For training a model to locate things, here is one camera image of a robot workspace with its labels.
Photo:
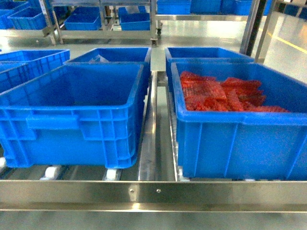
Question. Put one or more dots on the steel shelving rack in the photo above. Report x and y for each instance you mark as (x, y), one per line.
(154, 190)

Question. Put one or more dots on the red bubble wrap parts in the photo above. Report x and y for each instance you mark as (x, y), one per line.
(207, 94)

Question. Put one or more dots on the blue bin behind right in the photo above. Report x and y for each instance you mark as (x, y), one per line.
(201, 54)

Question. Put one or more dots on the blue bin behind left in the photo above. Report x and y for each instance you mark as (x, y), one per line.
(112, 56)

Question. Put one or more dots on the empty blue plastic bin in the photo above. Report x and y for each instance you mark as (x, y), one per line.
(75, 115)

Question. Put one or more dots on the blue bin far left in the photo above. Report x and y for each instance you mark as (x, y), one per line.
(18, 67)

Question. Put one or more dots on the blue bin with red parts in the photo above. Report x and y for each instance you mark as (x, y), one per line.
(237, 145)

